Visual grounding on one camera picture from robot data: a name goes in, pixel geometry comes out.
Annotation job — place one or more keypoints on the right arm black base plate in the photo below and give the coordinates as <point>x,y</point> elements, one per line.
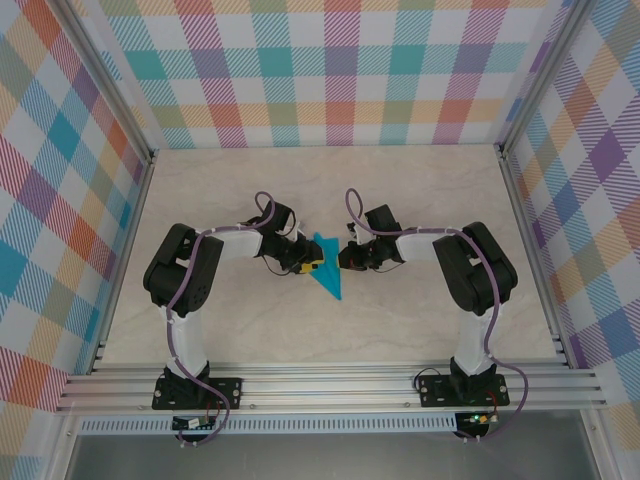
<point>432,390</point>

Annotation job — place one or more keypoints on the aluminium side rail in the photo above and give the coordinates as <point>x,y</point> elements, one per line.
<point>532,250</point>
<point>122,260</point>

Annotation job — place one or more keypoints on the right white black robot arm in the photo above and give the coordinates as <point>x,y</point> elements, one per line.
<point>475,270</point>

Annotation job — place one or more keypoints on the aluminium mounting rail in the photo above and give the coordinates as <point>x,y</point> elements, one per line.
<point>330,387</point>

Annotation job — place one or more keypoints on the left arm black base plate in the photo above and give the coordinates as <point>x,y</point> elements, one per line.
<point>227,392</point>

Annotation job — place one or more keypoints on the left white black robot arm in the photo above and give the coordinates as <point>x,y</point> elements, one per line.
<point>182,275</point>

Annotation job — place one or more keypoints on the aluminium frame post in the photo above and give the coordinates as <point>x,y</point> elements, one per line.
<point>540,80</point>
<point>107,82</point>

